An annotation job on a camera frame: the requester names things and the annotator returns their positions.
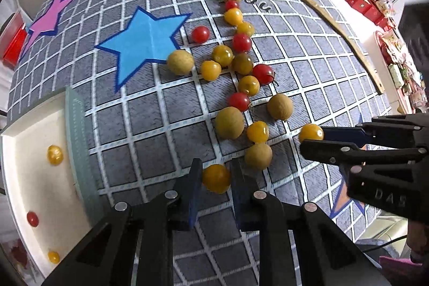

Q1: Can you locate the red tomato in tray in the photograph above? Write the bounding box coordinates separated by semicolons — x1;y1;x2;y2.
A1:
26;210;39;227

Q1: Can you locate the dark olive cherry tomato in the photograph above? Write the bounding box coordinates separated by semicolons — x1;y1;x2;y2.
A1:
232;53;254;76

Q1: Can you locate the white rectangular tray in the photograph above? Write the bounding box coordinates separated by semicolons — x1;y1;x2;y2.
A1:
1;87;105;277

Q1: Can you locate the red cherry tomato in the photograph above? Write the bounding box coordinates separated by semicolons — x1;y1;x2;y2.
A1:
252;64;276;85
232;33;252;53
228;92;250;113
225;0;239;12
191;25;210;44

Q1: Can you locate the yellow cherry tomato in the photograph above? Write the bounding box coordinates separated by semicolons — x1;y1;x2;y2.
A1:
298;123;324;143
201;164;231;195
201;60;222;81
223;7;243;26
236;22;255;38
212;45;234;68
246;121;269;144
238;76;260;96

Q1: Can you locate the yellow tomato in tray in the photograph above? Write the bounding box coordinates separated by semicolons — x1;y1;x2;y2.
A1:
47;144;64;165
47;250;60;264

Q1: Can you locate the grey checkered star tablecloth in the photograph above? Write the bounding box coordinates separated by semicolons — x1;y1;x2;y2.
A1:
8;0;389;240

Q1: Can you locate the red plastic container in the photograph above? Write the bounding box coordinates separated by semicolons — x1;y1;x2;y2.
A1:
0;11;27;68

